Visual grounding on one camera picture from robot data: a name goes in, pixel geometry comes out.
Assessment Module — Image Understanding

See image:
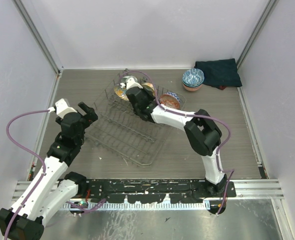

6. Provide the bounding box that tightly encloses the yellow bowl with leaves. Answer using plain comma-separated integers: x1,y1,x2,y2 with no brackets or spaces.
142,82,155,96

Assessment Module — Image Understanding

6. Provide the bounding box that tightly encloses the yellow blue floral bowl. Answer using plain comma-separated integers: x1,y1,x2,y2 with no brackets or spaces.
113,85,129,101

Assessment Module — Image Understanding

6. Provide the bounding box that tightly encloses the red blue zigzag bowl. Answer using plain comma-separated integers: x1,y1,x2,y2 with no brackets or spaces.
159,92,180,110

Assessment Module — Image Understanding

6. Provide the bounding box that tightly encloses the blue white diamond bowl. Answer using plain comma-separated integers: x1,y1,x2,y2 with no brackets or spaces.
182,68,205,85

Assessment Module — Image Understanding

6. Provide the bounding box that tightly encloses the blue floral bowl front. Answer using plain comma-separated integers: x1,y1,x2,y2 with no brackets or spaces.
183,85,202,92

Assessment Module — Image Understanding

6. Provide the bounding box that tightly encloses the green leaf pattern bowl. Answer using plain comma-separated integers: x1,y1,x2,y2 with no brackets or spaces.
182,82,203,88

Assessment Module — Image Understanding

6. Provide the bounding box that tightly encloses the orange floral bowl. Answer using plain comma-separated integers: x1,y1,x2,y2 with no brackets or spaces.
185,88,200,92

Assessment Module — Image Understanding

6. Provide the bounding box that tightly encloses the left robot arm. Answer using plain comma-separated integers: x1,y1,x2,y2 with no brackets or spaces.
0,98,98,240

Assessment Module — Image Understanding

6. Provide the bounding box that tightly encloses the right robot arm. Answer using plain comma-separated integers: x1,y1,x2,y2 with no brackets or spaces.
126,86,228,197

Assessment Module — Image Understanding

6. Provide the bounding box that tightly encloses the dark blue cloth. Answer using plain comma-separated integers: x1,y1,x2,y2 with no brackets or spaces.
194,58,243,90

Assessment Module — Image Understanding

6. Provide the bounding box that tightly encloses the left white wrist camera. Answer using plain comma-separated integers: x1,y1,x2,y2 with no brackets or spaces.
47,98,77,119

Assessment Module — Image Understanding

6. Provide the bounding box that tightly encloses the grey wire dish rack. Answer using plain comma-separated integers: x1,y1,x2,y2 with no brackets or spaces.
85,69,173,167

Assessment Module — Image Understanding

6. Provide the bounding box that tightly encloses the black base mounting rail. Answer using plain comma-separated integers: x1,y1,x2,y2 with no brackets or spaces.
74,179,237,204

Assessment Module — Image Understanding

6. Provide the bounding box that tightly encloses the white slotted cable duct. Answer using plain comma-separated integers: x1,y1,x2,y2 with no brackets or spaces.
62,199,211,211

